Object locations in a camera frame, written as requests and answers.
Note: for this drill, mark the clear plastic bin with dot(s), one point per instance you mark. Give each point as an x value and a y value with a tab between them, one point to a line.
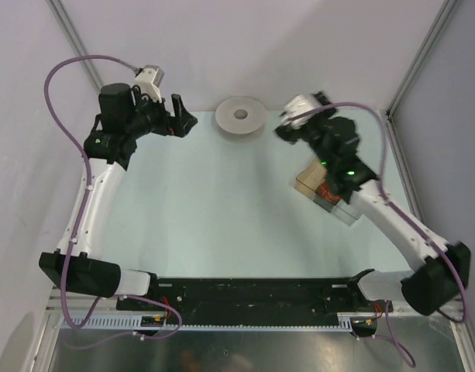
346	213

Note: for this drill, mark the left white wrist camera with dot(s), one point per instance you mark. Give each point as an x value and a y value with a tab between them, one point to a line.
148	80

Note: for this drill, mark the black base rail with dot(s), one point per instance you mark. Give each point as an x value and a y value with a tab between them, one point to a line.
253	302

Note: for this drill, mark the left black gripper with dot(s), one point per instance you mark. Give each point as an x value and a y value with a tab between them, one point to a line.
180	125

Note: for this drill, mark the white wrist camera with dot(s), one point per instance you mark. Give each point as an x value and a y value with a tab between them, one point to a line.
298	110
148	80

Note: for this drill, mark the white perforated cable spool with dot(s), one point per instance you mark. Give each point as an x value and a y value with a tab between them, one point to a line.
240	115

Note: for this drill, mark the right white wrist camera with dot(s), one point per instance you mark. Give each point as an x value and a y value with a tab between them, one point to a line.
298	110

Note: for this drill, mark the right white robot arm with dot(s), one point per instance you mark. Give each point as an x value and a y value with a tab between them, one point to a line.
439	271

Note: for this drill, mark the white slotted cable duct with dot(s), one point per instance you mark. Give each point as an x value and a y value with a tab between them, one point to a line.
146	323

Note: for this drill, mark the right aluminium corner post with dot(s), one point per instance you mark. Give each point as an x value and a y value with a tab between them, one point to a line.
436	30

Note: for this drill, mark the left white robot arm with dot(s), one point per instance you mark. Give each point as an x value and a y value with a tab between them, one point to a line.
126	114

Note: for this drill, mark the aluminium corner post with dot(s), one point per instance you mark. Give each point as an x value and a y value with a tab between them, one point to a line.
69	30
436	30

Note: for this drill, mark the left aluminium corner post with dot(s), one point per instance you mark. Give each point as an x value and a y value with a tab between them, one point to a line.
69	30

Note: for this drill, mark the smoky grey plastic bin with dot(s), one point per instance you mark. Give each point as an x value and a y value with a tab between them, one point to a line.
325	198

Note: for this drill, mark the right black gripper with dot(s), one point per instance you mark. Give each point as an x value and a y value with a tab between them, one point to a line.
290	134

